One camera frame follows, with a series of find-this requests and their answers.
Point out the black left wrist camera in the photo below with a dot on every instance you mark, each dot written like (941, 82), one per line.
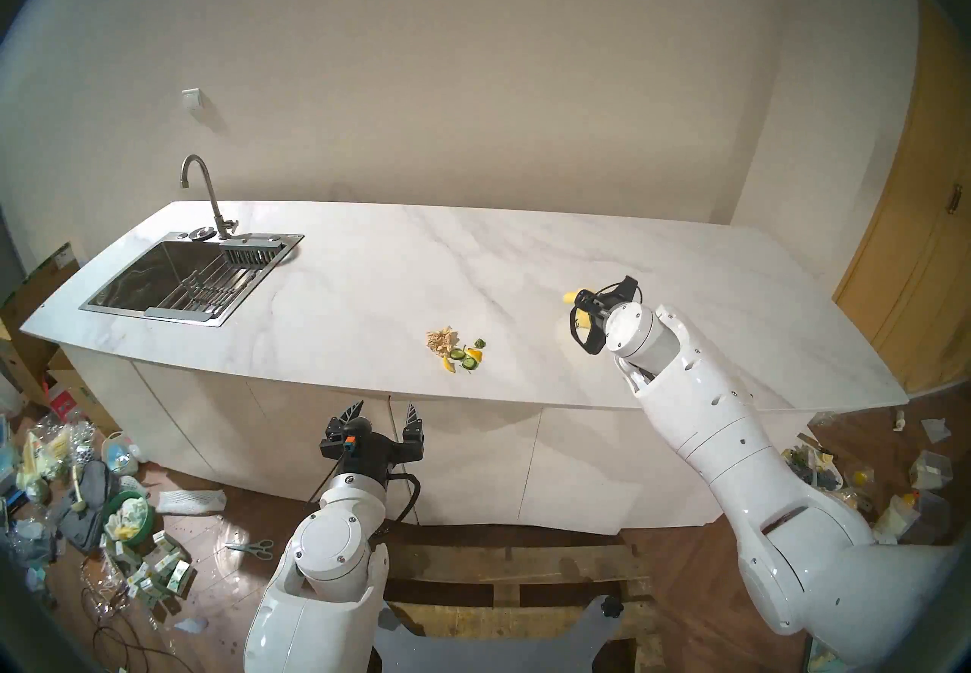
(337, 446)

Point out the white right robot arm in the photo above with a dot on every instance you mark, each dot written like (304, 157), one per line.
(728, 451)

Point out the white paper scrap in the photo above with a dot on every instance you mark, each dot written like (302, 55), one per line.
(935, 429)

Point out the green bowl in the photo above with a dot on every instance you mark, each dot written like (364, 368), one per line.
(130, 520)

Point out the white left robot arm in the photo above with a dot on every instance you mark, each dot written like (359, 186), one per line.
(334, 565)

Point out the cardboard box with red print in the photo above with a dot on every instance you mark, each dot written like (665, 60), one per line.
(68, 398)

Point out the white foam mesh sleeve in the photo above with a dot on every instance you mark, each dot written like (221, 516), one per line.
(190, 502)

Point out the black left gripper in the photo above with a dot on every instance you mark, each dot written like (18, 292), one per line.
(372, 455)

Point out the wooden door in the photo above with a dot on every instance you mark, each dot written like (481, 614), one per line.
(918, 254)

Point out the steel gooseneck faucet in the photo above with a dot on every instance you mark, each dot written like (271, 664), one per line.
(212, 197)

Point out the yellow cleaning cloth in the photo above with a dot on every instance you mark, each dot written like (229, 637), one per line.
(582, 320)

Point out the beige crumpled food scrap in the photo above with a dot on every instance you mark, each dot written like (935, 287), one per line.
(441, 340)

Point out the stainless steel sink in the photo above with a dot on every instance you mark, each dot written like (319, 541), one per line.
(182, 281)

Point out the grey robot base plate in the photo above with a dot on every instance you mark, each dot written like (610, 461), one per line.
(493, 649)

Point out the white and blue bowl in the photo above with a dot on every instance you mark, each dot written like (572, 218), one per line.
(119, 454)

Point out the white wall switch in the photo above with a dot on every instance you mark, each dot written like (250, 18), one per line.
(192, 100)

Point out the flat brown cardboard sheet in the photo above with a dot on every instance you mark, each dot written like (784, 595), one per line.
(38, 285)

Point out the brass door fitting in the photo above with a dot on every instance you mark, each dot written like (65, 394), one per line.
(956, 199)

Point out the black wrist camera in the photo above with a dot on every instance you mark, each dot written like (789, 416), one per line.
(337, 446)
(626, 288)

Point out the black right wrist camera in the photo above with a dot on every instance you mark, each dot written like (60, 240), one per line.
(626, 288)

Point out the clear plastic container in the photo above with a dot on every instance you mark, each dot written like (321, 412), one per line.
(931, 469)

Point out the grey fabric bag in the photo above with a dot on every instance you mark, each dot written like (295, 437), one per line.
(87, 508)

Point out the wooden pallet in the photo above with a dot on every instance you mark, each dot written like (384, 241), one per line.
(516, 565)

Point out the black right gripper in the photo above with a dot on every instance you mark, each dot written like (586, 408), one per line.
(601, 311)

